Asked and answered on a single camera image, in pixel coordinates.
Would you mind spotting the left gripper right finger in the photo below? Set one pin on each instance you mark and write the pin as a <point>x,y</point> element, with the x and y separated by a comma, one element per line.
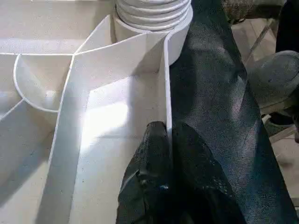
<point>201,186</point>

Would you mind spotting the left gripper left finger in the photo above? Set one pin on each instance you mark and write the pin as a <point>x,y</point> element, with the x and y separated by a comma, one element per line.
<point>149,177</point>

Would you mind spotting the white plastic table top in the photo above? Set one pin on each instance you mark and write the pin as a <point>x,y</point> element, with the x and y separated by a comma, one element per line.
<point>93,93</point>

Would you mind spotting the white plastic table leg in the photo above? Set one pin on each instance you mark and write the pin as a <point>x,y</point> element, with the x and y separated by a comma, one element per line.
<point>151,14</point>

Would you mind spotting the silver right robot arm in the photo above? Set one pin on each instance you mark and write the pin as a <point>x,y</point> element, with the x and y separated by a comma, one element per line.
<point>275,77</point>

